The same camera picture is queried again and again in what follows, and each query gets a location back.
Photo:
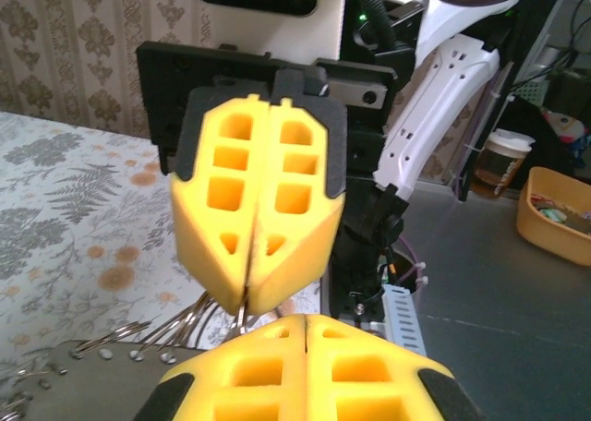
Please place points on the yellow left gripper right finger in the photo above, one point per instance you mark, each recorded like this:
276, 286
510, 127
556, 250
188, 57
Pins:
374, 384

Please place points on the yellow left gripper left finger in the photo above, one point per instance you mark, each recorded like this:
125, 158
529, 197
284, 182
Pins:
240, 384

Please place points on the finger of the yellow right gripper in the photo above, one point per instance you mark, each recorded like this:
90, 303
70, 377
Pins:
198, 236
314, 227

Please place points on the grey key holder with rings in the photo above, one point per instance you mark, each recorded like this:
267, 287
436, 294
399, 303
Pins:
101, 388

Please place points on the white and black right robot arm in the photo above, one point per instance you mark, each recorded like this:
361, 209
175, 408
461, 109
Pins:
415, 144

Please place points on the grey metal sheet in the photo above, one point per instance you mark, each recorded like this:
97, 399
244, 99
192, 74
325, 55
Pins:
508, 347

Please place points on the coffee cup with white lid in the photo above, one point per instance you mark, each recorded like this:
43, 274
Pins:
501, 172

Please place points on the yellow plastic bin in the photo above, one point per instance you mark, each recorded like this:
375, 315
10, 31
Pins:
545, 236

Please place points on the colourful soft toy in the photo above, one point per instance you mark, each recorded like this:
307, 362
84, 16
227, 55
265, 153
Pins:
568, 130

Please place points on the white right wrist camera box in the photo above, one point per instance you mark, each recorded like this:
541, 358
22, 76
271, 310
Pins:
330, 28

